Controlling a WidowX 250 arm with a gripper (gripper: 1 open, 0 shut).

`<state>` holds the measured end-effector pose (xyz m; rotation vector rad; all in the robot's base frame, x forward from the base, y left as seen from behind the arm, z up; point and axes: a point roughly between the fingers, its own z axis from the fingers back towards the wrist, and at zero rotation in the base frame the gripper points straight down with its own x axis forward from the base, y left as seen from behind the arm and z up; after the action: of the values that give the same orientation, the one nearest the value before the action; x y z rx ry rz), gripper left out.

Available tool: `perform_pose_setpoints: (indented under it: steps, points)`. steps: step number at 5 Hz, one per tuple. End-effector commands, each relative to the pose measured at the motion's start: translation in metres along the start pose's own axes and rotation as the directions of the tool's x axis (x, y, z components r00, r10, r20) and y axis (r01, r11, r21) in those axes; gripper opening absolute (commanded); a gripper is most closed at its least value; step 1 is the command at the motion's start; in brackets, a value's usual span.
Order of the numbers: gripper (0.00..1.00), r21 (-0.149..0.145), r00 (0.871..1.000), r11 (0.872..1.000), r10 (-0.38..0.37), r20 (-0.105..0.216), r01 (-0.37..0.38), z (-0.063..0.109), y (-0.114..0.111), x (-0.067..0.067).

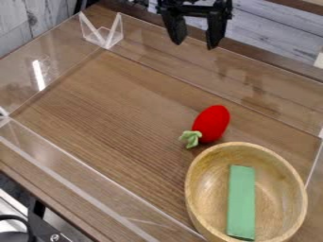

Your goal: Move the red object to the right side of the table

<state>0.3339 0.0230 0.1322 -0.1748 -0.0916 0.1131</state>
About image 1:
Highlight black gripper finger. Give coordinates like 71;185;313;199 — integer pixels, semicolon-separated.
161;8;189;45
206;9;230;49

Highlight clear acrylic tray walls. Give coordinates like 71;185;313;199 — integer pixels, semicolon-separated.
0;8;323;242

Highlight green rectangular block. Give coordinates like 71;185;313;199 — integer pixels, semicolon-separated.
226;165;255;241

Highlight black table leg bracket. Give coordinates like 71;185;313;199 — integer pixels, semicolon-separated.
28;198;72;242

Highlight wooden bowl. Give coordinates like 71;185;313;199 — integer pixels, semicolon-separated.
185;142;309;242

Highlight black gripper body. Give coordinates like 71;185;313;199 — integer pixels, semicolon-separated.
155;0;234;17

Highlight black cable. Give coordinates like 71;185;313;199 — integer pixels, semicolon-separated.
0;215;36;242

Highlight red plush strawberry toy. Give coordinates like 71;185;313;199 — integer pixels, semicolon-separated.
179;105;231;148

